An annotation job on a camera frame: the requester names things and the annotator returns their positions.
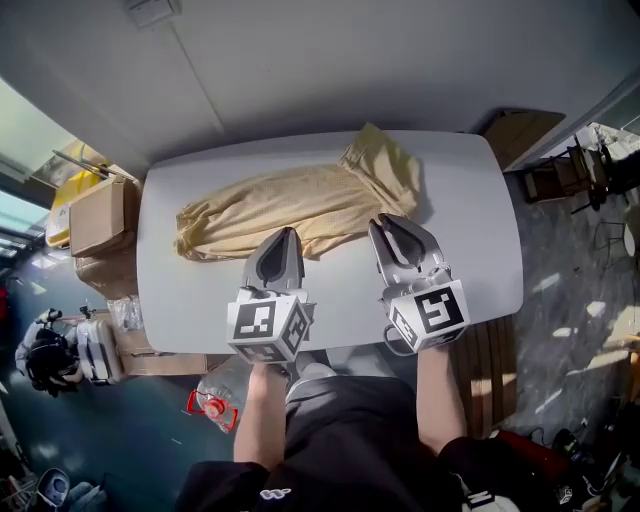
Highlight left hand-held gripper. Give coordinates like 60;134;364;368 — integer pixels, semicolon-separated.
226;226;319;366

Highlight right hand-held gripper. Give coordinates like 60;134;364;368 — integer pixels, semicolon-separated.
367;212;472;355

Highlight beige cloth trousers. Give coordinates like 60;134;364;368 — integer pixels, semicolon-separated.
173;122;424;263

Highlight person's left forearm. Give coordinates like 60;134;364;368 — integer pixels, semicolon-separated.
233;362;292;472

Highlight person's right forearm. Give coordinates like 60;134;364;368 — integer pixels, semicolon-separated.
414;344;469;454

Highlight stack of wooden planks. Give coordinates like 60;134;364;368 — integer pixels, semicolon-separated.
451;314;519;442

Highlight large cardboard box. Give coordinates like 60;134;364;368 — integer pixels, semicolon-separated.
74;244;139;302

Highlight wooden chair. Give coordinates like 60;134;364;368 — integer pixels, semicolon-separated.
521;134;609;204

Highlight flat cardboard sheet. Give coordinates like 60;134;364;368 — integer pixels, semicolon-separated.
481;107;567;172

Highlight small cardboard box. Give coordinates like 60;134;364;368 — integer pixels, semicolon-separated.
68;174;137;258

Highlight silver suitcase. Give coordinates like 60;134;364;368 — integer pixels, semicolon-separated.
74;314;127;387

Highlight person's black shirt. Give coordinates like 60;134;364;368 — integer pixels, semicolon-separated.
174;362;551;512

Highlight thin metal rod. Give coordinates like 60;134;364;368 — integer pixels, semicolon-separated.
51;148;142;182

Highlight yellow plastic bin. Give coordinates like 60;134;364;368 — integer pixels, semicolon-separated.
45;167;117;249

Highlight black chair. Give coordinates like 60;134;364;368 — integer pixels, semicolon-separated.
572;148;640;217

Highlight red bag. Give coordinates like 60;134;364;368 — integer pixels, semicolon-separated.
494;429;582;474

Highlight grey waist pouch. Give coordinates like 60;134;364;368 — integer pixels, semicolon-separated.
459;487;497;510

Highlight grey shoe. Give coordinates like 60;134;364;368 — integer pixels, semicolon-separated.
36;466;72;507

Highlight black cable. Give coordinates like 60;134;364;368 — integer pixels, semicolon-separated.
381;323;419;358

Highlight clear water jug red handle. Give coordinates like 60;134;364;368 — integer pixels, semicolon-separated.
186;357;252;434

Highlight white cable conduit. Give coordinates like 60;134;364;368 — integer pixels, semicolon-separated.
169;24;227;137

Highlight white wall box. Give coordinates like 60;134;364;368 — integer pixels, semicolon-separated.
124;0;182;29

